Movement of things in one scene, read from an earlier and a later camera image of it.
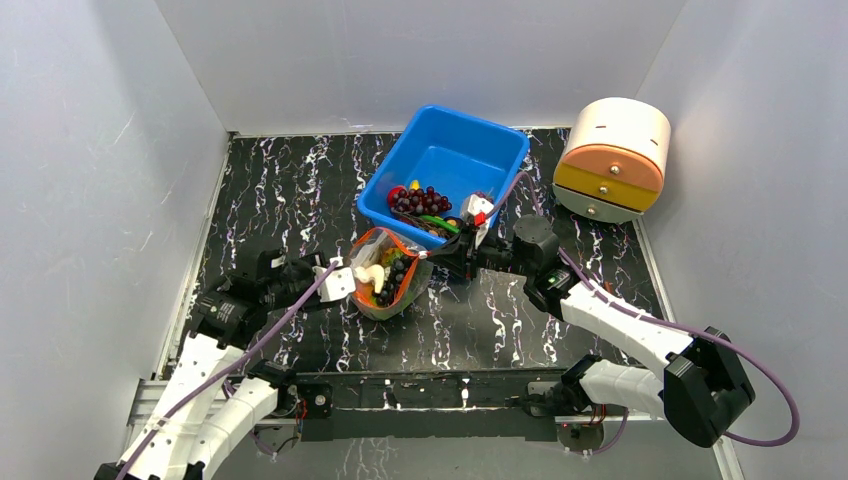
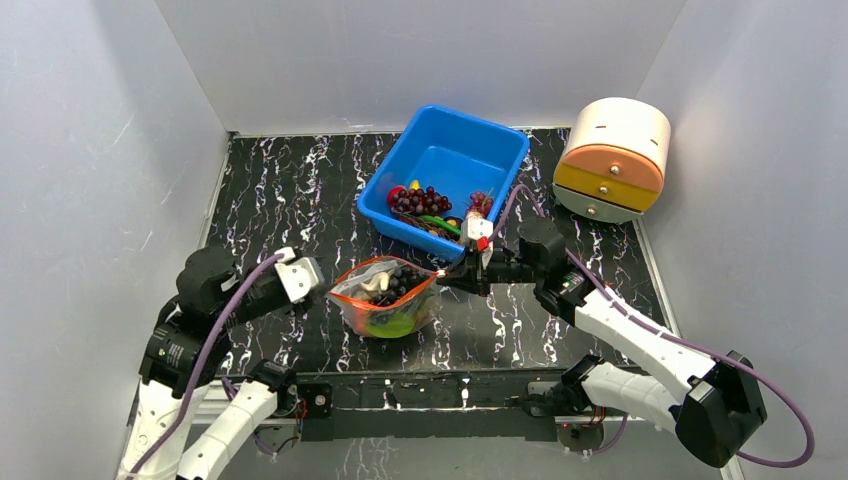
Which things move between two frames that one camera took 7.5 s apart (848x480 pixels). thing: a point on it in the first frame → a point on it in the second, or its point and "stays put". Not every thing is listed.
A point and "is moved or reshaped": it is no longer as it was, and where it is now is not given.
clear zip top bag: x=389 y=275 is moved or reshaped
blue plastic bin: x=456 y=154 stays put
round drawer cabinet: x=612 y=164 stays put
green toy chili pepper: x=442 y=222 stays put
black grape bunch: x=398 y=272 is moved or reshaped
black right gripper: x=468 y=248 → x=471 y=270
